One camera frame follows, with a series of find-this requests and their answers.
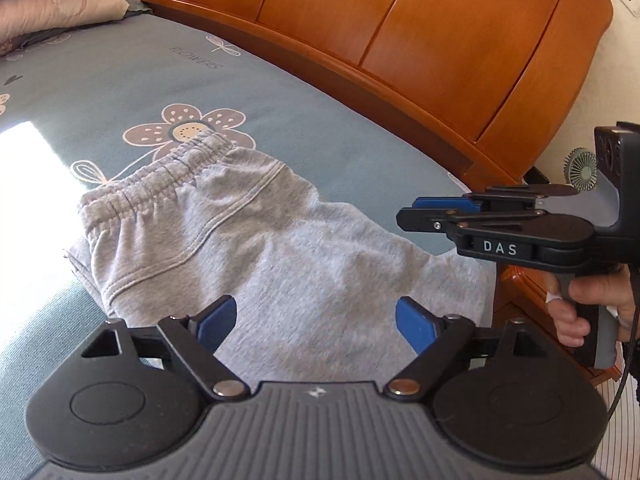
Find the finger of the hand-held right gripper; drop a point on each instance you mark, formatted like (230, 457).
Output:
(440, 220)
(440, 202)

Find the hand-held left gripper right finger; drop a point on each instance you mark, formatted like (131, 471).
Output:
(415, 325)

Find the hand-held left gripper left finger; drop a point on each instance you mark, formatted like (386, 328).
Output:
(217, 320)

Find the person's right hand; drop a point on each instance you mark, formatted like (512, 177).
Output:
(600, 295)

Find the wooden nightstand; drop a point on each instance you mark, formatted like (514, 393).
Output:
(540, 300)

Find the small grey fan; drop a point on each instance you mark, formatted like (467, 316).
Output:
(581, 167)

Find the wooden headboard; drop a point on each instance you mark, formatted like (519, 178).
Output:
(400, 50)

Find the pink floral folded quilt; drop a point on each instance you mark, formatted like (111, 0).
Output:
(50, 5)

